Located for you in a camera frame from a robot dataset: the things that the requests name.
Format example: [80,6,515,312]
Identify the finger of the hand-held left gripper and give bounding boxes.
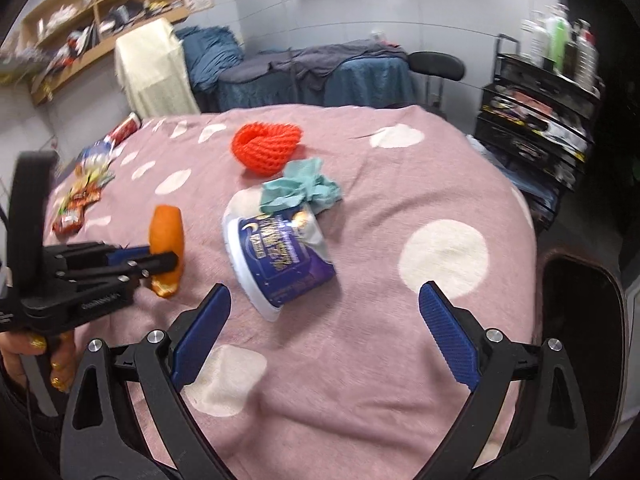
[114,252,180,287]
[102,244,152,266]

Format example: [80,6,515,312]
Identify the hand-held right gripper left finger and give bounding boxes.
[59,283,232,480]

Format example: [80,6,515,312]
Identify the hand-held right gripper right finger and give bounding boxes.
[418,281,593,480]

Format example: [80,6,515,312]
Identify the orange peel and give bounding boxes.
[149,205,185,300]

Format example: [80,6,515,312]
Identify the purple yogurt tub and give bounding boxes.
[222,205,337,322]

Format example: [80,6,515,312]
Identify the dark brown trash bin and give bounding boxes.
[537,247,628,451]

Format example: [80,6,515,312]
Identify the person's left forearm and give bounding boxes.
[0,367,62,480]

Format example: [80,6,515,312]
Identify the person's left hand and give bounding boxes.
[0,332,77,395]

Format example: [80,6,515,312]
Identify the red snack packet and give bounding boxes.
[51,205,87,236]

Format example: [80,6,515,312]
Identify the yellow striped snack packet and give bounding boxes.
[60,162,114,211]

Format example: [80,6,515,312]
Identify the pink dotted blanket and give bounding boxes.
[42,104,543,480]

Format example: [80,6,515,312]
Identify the blue white snack packet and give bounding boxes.
[80,141,114,166]

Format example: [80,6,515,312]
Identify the red can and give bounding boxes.
[107,112,142,147]

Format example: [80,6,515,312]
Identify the orange foam fruit net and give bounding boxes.
[231,122,303,177]

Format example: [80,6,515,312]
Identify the teal crumpled tissue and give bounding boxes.
[260,157,343,216]

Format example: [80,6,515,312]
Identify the cream cloth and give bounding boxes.
[114,17,201,118]

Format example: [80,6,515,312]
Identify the blue bedding pile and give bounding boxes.
[175,25,246,111]

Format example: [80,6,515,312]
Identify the black mesh storage cart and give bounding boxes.
[475,35,603,191]

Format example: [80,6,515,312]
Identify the grey blanket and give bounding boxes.
[240,40,408,86]

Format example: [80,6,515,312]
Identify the blue covered massage bed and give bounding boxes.
[215,42,417,111]

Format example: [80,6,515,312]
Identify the black stool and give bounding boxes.
[407,51,466,117]

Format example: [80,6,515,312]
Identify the small white pump bottle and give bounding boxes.
[521,19,538,59]

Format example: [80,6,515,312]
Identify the dark olive bottle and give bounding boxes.
[562,20,582,79]

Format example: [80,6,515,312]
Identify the large white bottle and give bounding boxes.
[530,10,551,66]

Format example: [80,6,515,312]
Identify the clear pump bottle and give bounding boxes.
[575,20,599,91]

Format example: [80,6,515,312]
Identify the green pump bottle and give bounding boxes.
[545,5,572,74]

